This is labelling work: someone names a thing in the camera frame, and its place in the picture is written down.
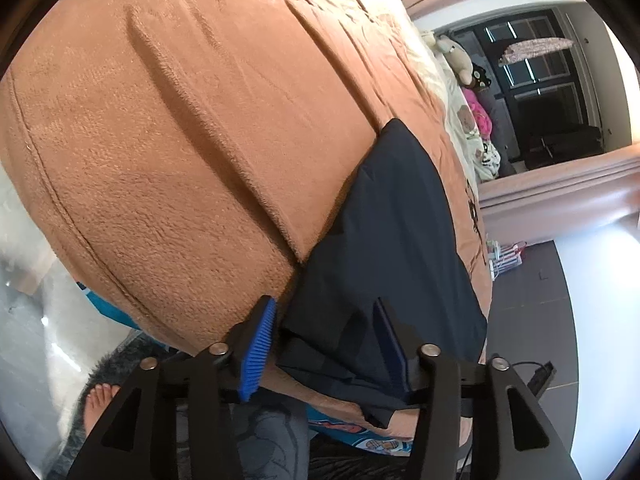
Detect dark glass window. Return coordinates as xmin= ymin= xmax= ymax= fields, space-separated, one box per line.
xmin=450 ymin=7 xmax=606 ymax=176

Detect pink plush toy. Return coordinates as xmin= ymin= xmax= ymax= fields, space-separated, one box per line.
xmin=462 ymin=87 xmax=496 ymax=136

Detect black pants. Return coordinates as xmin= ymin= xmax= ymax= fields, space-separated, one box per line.
xmin=275 ymin=119 xmax=488 ymax=428

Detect cream quilt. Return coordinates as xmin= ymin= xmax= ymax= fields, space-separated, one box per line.
xmin=320 ymin=0 xmax=451 ymax=106

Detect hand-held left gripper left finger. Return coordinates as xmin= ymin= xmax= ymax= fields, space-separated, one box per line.
xmin=65 ymin=295 xmax=278 ymax=480

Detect striped box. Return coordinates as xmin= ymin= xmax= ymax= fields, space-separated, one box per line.
xmin=485 ymin=240 xmax=528 ymax=281

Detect orange fleece blanket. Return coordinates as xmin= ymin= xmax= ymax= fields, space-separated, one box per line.
xmin=0 ymin=0 xmax=496 ymax=411

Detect person's grey printed trousers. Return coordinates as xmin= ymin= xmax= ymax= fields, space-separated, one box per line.
xmin=230 ymin=400 xmax=311 ymax=480

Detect bear print pillow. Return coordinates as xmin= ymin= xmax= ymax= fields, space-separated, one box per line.
xmin=442 ymin=55 xmax=501 ymax=183

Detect beige plush bear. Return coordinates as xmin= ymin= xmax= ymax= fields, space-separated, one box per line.
xmin=435 ymin=35 xmax=476 ymax=86

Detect blue cartoon bed sheet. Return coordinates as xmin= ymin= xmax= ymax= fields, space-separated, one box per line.
xmin=75 ymin=280 xmax=416 ymax=456

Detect black power strip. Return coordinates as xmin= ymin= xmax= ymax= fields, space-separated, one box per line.
xmin=525 ymin=362 xmax=557 ymax=398

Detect floral hanging garment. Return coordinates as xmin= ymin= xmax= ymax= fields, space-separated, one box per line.
xmin=502 ymin=37 xmax=573 ymax=63

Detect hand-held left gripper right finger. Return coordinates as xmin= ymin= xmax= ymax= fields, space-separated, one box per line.
xmin=372 ymin=297 xmax=583 ymax=480

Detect person's bare foot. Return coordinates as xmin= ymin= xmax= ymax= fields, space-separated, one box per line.
xmin=85 ymin=382 xmax=121 ymax=441

